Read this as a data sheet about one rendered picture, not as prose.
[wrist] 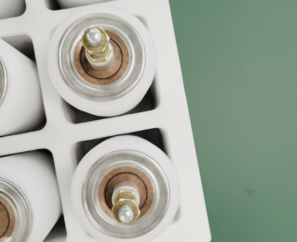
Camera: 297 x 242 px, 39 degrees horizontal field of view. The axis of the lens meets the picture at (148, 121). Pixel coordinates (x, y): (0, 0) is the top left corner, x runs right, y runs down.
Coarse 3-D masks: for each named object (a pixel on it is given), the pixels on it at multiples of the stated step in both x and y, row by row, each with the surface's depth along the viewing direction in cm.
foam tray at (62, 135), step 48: (48, 0) 47; (144, 0) 43; (48, 96) 43; (144, 96) 54; (0, 144) 42; (48, 144) 43; (96, 144) 54; (192, 144) 44; (192, 192) 43; (48, 240) 46; (96, 240) 43; (192, 240) 43
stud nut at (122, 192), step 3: (120, 189) 33; (123, 189) 33; (126, 189) 33; (129, 189) 33; (120, 192) 32; (123, 192) 32; (126, 192) 32; (129, 192) 32; (132, 192) 32; (117, 195) 32; (120, 195) 32; (123, 195) 32; (129, 195) 32; (132, 195) 32; (135, 195) 32; (114, 198) 32; (117, 198) 32; (135, 198) 32; (114, 201) 32; (138, 201) 33
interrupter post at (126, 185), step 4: (120, 184) 34; (124, 184) 34; (128, 184) 34; (132, 184) 35; (116, 188) 34; (120, 188) 33; (124, 188) 33; (128, 188) 33; (132, 188) 33; (136, 188) 34; (116, 192) 33; (136, 192) 33; (112, 196) 33; (136, 196) 33; (112, 200) 33
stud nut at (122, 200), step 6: (120, 198) 28; (126, 198) 29; (132, 198) 29; (120, 204) 28; (126, 204) 28; (132, 204) 28; (114, 210) 28; (138, 210) 28; (114, 216) 28; (120, 222) 28; (132, 222) 28
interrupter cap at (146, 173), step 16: (112, 160) 36; (128, 160) 36; (144, 160) 36; (96, 176) 36; (112, 176) 36; (128, 176) 36; (144, 176) 36; (160, 176) 36; (96, 192) 36; (112, 192) 36; (144, 192) 36; (160, 192) 36; (96, 208) 36; (144, 208) 36; (160, 208) 36; (96, 224) 35; (112, 224) 36; (144, 224) 36
